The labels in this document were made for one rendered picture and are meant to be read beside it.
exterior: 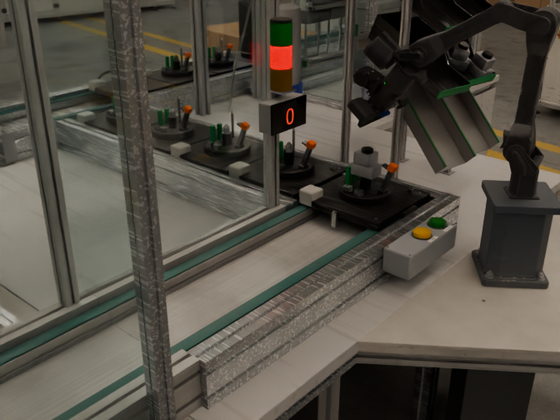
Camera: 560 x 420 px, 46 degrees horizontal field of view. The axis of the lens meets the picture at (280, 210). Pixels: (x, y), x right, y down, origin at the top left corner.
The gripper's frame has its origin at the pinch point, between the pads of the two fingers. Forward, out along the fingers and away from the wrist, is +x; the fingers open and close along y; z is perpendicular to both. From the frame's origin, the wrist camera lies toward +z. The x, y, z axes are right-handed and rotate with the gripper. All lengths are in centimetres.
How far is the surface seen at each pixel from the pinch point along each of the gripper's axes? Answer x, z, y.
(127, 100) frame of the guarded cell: -35, 0, 84
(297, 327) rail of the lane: 10, -30, 49
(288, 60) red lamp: -7.2, 16.8, 18.9
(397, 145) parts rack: 11.8, -6.4, -18.9
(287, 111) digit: 1.7, 9.7, 19.7
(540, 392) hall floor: 74, -98, -75
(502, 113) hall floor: 173, 23, -400
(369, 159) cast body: 6.1, -8.0, 2.0
